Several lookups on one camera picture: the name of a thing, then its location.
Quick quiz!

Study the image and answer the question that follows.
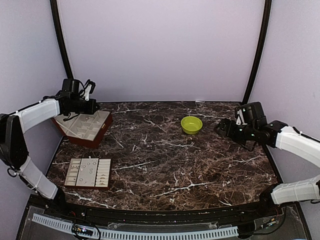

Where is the green plastic bowl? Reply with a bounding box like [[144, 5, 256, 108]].
[[180, 116, 203, 135]]

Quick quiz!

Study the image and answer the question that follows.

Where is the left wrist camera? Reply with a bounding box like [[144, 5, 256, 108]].
[[83, 79, 96, 101]]

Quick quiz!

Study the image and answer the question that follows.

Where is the black front rail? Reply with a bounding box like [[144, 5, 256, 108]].
[[46, 185, 286, 231]]

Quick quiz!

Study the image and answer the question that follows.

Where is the beige jewelry tray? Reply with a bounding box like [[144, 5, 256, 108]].
[[64, 158, 112, 189]]

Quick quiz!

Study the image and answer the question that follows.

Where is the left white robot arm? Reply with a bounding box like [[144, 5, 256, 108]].
[[0, 78, 100, 218]]

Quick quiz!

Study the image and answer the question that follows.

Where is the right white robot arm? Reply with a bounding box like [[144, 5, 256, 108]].
[[214, 102, 320, 217]]

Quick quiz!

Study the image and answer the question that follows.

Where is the white slotted cable duct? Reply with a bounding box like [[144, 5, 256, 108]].
[[31, 213, 239, 240]]

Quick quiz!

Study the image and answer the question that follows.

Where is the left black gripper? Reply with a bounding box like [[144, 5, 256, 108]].
[[68, 98, 99, 115]]

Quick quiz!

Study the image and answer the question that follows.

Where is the brown wooden jewelry box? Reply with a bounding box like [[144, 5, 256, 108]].
[[52, 110, 113, 149]]

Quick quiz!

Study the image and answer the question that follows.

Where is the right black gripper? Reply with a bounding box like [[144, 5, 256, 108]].
[[214, 117, 257, 146]]

